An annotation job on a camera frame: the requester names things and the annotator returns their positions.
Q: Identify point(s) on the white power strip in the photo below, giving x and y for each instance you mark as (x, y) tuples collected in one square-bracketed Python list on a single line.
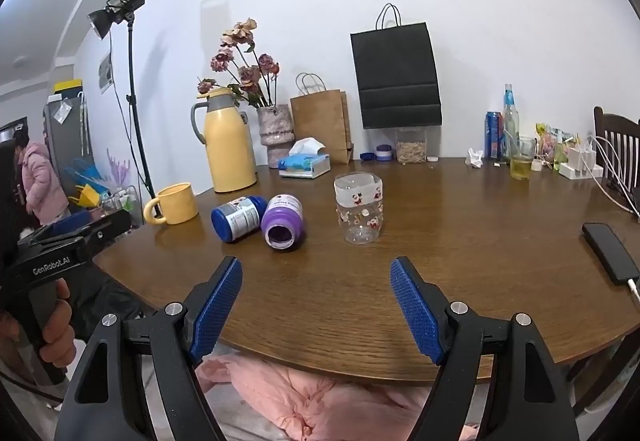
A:
[(580, 163)]

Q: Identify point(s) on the pink textured vase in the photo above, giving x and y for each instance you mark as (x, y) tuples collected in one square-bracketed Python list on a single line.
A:
[(276, 132)]

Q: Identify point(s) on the snack packets pile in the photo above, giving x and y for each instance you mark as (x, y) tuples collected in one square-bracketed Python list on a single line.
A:
[(552, 145)]

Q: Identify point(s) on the blue lid supplement bottle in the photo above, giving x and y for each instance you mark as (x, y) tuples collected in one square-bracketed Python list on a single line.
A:
[(235, 219)]

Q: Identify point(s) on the clear glass bottle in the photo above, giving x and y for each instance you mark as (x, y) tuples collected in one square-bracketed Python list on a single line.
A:
[(511, 123)]

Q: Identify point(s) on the crumpled white tissue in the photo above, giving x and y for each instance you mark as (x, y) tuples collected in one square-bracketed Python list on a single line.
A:
[(474, 158)]

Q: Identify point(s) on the purple supplement bottle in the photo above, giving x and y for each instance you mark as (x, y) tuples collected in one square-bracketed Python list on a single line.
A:
[(283, 222)]

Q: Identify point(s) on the blue drink can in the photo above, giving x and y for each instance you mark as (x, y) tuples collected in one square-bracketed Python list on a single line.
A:
[(493, 136)]

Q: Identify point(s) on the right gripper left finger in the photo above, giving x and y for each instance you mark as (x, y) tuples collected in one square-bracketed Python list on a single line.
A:
[(106, 398)]

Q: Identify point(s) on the studio light on stand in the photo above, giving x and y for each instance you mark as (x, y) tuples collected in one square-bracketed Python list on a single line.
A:
[(101, 21)]

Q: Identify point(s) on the glass of yellow drink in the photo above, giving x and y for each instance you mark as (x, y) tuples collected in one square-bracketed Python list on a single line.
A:
[(522, 154)]

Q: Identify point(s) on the dark wooden chair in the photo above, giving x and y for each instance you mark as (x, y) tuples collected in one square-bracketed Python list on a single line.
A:
[(618, 150)]

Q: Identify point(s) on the yellow ceramic mug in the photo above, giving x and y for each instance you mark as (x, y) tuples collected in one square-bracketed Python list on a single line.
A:
[(173, 205)]

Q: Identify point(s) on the blue tissue box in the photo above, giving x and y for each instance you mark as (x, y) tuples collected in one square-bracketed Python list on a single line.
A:
[(306, 160)]

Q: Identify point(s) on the yellow thermos jug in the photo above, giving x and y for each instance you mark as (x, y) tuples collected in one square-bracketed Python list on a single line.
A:
[(219, 126)]

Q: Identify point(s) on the dried pink roses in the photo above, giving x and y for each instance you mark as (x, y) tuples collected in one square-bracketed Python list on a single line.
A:
[(254, 77)]

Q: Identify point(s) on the black paper bag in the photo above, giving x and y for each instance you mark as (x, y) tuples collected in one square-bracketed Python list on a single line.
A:
[(396, 74)]

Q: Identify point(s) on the clear container of nuts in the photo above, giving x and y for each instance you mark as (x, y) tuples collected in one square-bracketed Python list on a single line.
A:
[(411, 145)]

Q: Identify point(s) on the person in pink coat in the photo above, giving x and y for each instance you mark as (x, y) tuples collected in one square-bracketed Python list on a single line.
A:
[(45, 198)]

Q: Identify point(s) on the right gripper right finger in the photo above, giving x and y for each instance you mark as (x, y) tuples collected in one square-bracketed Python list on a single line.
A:
[(526, 400)]

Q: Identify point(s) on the grey refrigerator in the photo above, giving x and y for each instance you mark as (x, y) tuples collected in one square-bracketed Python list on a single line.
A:
[(67, 136)]

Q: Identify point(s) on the brown paper bag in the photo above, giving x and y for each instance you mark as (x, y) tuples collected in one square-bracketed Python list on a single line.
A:
[(322, 113)]

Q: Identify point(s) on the black smartphone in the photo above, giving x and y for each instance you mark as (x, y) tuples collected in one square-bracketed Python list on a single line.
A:
[(611, 252)]

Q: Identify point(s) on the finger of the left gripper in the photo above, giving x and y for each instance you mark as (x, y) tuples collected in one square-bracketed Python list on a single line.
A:
[(101, 233), (65, 225)]

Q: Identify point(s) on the left hand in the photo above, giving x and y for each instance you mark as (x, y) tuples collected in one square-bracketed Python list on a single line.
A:
[(58, 335)]

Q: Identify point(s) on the small purple white jar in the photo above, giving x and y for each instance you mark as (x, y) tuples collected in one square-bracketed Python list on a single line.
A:
[(384, 153)]

